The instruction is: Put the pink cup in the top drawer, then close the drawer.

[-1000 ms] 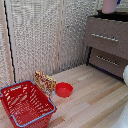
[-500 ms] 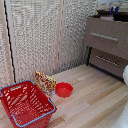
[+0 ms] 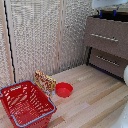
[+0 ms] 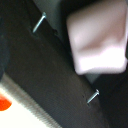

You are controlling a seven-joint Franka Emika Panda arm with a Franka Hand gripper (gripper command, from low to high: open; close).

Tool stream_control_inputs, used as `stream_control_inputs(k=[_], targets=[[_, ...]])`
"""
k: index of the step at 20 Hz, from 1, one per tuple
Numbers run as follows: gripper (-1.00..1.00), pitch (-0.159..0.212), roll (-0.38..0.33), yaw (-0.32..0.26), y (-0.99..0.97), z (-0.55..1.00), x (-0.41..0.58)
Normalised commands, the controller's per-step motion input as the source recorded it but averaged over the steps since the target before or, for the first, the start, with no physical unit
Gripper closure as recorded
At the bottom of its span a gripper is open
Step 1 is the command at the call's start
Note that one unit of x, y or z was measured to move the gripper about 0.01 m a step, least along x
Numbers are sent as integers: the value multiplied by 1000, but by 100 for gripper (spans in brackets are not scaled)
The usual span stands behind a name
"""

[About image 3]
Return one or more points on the red round bowl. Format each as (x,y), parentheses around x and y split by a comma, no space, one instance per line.
(64,89)

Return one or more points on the patterned yellow red box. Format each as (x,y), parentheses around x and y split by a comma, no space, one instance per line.
(45,82)

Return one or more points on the perforated beige screen panel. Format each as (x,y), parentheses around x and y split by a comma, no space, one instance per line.
(76,33)
(35,36)
(3,50)

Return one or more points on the brown drawer cabinet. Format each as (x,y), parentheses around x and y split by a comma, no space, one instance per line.
(106,50)

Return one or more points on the red basket with blue rim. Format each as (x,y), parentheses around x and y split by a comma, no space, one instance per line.
(26,105)

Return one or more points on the blue block with black pad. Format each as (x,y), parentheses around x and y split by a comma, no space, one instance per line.
(115,13)
(100,13)

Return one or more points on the black box on cabinet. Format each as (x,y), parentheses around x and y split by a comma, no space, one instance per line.
(108,14)
(122,14)

